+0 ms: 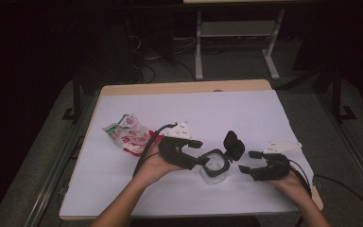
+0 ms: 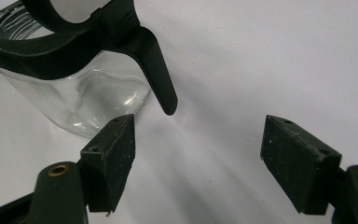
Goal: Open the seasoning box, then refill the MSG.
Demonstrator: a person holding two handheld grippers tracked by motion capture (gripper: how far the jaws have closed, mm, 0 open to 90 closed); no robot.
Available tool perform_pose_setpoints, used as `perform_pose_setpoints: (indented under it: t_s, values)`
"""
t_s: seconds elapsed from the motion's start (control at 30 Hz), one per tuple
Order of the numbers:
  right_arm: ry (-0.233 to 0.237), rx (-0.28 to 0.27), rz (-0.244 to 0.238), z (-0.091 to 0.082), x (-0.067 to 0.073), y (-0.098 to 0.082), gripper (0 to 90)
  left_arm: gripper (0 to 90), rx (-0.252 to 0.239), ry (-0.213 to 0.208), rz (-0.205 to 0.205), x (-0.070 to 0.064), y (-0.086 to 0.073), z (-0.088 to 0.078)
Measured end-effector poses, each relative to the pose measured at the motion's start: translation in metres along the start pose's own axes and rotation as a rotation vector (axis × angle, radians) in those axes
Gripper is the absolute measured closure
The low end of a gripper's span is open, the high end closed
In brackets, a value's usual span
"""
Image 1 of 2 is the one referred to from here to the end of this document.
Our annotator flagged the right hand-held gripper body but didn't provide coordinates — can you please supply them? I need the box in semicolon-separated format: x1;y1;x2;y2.
251;140;303;183

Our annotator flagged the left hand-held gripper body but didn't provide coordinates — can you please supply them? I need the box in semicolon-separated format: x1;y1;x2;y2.
157;121;200;171

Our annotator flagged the clear jar with black lid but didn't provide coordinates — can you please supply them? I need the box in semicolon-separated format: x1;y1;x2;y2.
198;130;246;186

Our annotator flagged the red and white snack bag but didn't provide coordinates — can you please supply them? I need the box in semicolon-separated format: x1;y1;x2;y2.
102;113;165;158

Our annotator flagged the person's left hand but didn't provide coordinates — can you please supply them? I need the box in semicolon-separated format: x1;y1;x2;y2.
133;147;184;189

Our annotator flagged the person's right hand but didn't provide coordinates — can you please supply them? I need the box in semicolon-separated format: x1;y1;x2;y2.
268;169;313;208

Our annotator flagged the white table mat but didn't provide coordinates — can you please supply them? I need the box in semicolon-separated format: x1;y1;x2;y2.
60;89;316;218

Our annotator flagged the light wooden table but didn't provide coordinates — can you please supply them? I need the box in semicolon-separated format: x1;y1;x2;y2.
58;79;324;221

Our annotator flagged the black metal stand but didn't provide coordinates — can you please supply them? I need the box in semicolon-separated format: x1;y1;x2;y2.
330;64;358;122
60;70;83;122

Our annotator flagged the white-legged desk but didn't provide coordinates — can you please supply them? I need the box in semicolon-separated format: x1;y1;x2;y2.
182;0;363;81

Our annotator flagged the right hand-held gripper black cable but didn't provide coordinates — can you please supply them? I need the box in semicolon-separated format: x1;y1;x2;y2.
289;159;363;219

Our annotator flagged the black floor cable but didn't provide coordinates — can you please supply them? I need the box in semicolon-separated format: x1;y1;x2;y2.
169;58;197;80
138;61;157;84

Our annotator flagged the aluminium floor rail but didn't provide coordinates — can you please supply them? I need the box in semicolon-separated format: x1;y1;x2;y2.
25;94;100;227
315;91;363;204

